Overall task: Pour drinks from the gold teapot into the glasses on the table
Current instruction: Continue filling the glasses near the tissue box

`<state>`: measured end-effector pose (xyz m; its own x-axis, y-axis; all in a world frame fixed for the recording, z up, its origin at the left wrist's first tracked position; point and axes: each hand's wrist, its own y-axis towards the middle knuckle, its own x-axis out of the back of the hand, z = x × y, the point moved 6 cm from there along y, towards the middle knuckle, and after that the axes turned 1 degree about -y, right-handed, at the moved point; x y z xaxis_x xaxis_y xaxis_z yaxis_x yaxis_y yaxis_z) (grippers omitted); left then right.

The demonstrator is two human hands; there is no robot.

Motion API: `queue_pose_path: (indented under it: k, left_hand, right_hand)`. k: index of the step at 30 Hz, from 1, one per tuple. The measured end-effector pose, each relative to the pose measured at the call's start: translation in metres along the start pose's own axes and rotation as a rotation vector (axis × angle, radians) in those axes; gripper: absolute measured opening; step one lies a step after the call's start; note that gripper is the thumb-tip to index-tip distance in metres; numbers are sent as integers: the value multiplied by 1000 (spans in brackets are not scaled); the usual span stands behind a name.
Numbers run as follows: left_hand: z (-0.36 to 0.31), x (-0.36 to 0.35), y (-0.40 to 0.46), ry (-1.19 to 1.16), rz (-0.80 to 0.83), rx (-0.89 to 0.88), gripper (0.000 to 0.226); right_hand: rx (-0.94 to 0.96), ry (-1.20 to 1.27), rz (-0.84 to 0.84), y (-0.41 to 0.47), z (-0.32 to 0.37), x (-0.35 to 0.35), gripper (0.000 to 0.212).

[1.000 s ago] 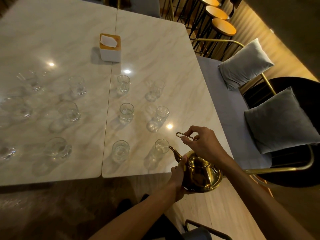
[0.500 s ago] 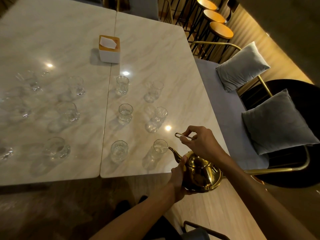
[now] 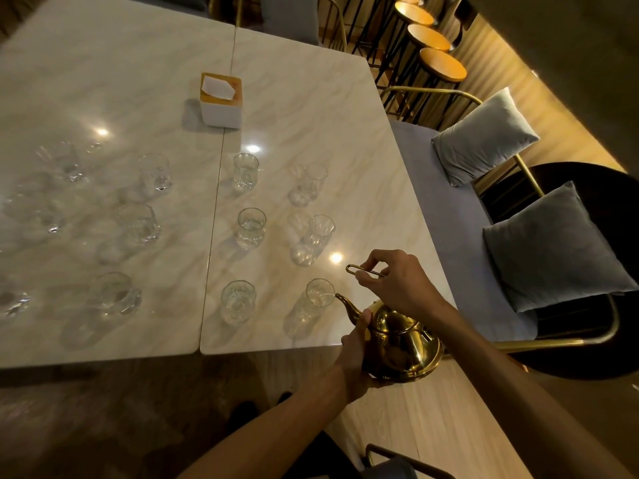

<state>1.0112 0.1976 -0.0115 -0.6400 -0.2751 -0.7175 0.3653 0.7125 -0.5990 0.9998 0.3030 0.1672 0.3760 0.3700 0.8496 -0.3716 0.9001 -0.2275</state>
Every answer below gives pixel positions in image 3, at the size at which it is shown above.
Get person's left hand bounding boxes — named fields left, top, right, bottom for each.
left=333, top=309, right=396, bottom=403

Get large grey cushion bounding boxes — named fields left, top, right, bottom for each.
left=482, top=181, right=639, bottom=314

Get person's left forearm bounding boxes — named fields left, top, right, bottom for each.
left=177, top=366, right=356, bottom=479

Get white tissue box wooden lid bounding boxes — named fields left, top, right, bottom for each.
left=199, top=72, right=243, bottom=129

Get gold metal teapot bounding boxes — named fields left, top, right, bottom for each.
left=335, top=263, right=445, bottom=384

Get person's right forearm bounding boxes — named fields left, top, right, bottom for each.
left=423, top=299, right=636, bottom=479

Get person's dark trousers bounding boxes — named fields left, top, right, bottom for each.
left=282, top=431, right=363, bottom=479

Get small grey cushion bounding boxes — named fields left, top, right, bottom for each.
left=431, top=87, right=541, bottom=188

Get white paper tissue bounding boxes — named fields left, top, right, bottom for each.
left=201, top=76, right=236, bottom=101

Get grey chair with gold frame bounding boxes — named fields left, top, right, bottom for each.
left=235, top=0, right=348, bottom=51

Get grey bench with gold frame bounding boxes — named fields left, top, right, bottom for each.
left=381, top=86, right=621, bottom=356

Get person's right hand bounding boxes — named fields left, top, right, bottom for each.
left=354, top=249, right=446, bottom=326

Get dark frame chair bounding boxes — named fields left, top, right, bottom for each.
left=363, top=444, right=456, bottom=479

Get rows of clear drinking glasses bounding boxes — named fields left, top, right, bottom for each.
left=0, top=139, right=338, bottom=341

